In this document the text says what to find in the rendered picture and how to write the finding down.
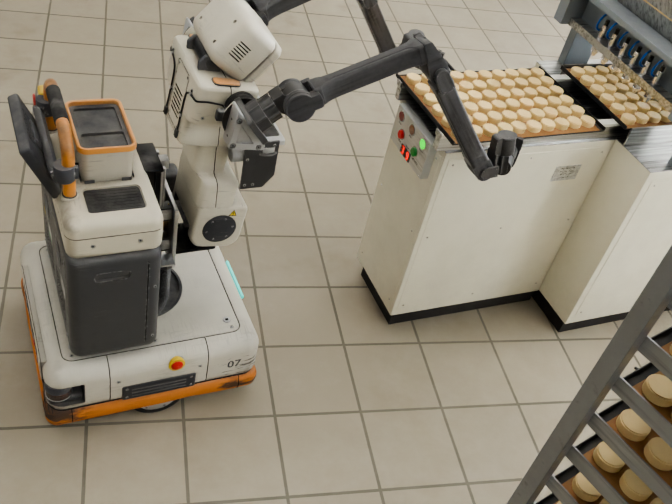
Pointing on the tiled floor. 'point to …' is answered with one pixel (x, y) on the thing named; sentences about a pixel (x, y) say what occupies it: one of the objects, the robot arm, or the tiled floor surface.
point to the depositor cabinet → (611, 234)
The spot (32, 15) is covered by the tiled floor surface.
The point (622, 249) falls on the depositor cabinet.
